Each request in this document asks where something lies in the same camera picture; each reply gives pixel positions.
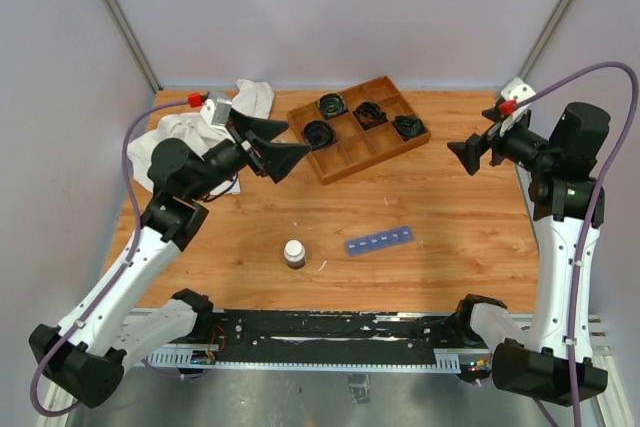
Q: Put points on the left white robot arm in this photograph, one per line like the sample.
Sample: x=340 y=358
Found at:
x=90 y=350

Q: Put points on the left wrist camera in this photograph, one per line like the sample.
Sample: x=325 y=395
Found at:
x=216 y=108

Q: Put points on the white crumpled cloth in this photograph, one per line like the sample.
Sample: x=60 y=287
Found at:
x=254 y=99

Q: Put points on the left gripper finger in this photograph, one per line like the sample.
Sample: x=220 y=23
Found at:
x=265 y=129
x=277 y=160

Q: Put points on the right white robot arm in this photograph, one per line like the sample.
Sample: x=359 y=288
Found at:
x=552 y=361

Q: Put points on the rolled belt right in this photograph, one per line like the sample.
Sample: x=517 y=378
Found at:
x=408 y=127

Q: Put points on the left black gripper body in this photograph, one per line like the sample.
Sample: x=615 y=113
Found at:
x=239 y=139

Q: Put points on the white cap dark bottle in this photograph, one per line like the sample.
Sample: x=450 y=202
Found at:
x=294 y=254

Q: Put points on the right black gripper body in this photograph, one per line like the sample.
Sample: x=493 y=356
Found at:
x=516 y=143

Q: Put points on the rolled belt back left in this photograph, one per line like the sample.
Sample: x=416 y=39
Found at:
x=331 y=105

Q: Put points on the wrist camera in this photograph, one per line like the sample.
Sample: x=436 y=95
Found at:
x=517 y=102
x=216 y=108

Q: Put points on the blue weekly pill organizer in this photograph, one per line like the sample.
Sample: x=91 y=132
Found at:
x=378 y=241

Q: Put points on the wooden compartment tray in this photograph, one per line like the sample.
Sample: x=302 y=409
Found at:
x=357 y=149

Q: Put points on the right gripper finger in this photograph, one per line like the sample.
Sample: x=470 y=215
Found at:
x=493 y=114
x=467 y=153

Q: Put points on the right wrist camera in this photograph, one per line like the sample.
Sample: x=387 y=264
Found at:
x=517 y=102

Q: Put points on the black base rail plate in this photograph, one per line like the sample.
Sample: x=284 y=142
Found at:
x=329 y=337

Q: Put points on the rolled belt middle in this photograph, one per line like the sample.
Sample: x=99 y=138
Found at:
x=370 y=115

